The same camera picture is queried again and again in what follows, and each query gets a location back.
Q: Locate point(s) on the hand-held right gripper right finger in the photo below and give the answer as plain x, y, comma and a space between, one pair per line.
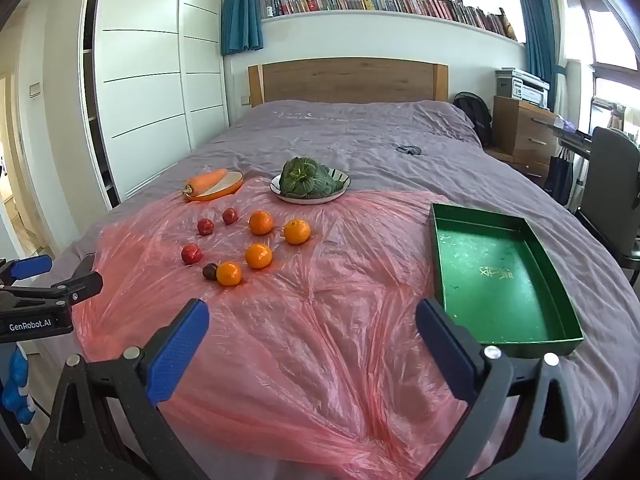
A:
446, 355

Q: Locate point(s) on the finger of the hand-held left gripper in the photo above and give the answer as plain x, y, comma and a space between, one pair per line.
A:
85, 280
31, 266

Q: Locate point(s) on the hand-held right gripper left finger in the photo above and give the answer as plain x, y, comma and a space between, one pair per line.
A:
180, 355

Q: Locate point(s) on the green tray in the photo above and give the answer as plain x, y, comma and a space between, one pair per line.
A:
490, 280

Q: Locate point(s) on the dark purple plum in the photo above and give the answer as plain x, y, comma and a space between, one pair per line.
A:
209, 271

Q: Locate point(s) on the red plum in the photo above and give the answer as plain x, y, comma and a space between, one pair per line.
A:
230, 215
192, 254

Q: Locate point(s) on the orange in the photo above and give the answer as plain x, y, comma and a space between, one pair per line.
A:
261, 222
258, 256
297, 232
229, 274

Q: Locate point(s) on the red apple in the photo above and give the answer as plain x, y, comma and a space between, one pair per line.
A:
205, 226

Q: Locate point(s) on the person's left hand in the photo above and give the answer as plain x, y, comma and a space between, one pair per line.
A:
14, 385

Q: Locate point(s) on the pink plastic sheet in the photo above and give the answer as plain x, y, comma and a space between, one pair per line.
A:
300, 335

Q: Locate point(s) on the carrot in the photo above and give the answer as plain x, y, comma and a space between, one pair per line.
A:
205, 182

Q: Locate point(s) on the orange oval plate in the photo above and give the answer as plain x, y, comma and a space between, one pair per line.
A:
229, 187

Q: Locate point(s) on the bowl of green vegetables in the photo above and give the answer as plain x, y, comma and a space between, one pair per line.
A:
306, 200

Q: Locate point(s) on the white wardrobe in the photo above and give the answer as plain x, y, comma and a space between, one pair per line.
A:
145, 85

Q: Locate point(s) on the navy shopping bag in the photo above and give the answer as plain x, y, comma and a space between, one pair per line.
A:
559, 177

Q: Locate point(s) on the bok choy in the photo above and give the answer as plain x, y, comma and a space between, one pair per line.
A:
300, 177

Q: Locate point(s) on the wooden nightstand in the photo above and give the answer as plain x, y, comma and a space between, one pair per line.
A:
520, 130

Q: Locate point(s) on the grey chair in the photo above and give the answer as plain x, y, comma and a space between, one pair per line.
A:
612, 185

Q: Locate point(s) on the black backpack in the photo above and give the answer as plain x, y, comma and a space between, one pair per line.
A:
475, 117

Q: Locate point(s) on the grey desk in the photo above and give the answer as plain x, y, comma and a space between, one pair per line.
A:
575, 135

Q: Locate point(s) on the white printer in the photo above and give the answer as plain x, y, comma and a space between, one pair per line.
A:
522, 87

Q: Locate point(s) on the wooden headboard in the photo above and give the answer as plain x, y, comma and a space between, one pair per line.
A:
350, 80

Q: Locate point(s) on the teal curtain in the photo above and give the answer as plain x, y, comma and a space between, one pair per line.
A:
242, 10
537, 35

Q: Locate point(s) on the row of books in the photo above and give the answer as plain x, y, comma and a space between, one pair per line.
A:
390, 2

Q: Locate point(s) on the wall light switch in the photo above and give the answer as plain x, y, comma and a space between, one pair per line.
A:
35, 89

